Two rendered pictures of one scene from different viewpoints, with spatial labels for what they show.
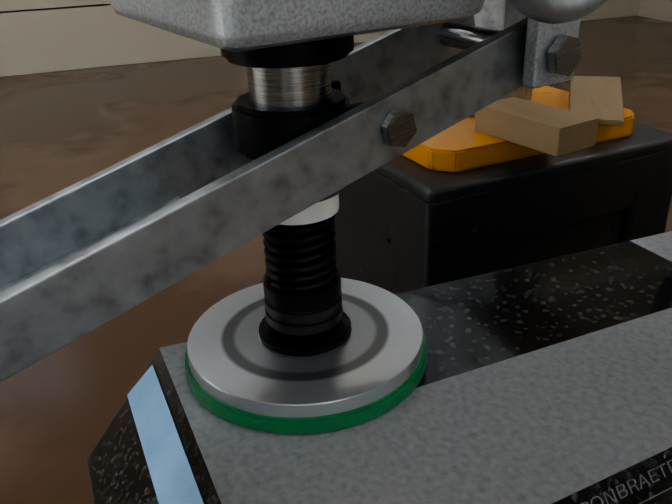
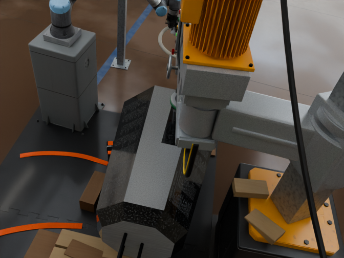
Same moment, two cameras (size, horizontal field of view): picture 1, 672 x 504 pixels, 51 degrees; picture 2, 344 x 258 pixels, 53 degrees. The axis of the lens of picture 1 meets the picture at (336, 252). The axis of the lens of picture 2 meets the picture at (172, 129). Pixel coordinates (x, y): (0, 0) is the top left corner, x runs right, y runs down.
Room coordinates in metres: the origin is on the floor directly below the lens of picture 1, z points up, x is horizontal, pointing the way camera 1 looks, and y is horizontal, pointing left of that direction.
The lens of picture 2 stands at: (1.34, -1.72, 2.43)
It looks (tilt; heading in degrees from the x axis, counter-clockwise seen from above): 45 degrees down; 116
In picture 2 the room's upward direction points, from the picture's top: 10 degrees clockwise
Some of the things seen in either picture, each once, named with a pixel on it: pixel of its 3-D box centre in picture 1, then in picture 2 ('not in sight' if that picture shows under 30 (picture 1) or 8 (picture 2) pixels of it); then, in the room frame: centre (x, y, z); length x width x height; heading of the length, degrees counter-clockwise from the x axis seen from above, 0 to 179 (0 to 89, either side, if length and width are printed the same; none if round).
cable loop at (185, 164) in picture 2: not in sight; (190, 149); (0.89, -0.53, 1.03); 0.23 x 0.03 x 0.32; 122
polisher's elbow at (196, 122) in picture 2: not in sight; (200, 110); (0.89, -0.53, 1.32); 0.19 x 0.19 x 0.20
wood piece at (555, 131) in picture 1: (533, 124); (250, 188); (1.25, -0.37, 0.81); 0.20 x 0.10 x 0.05; 33
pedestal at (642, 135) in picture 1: (465, 273); (268, 239); (1.50, -0.31, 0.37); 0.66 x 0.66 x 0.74; 25
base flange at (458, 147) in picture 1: (473, 111); (290, 208); (1.50, -0.31, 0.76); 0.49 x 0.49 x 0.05; 25
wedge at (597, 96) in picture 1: (595, 99); (264, 224); (1.41, -0.54, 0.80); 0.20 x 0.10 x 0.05; 163
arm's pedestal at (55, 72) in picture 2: not in sight; (67, 79); (-0.61, -0.01, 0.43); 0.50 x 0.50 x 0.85; 18
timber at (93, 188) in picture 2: not in sight; (94, 191); (0.21, -0.59, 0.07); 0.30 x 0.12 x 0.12; 109
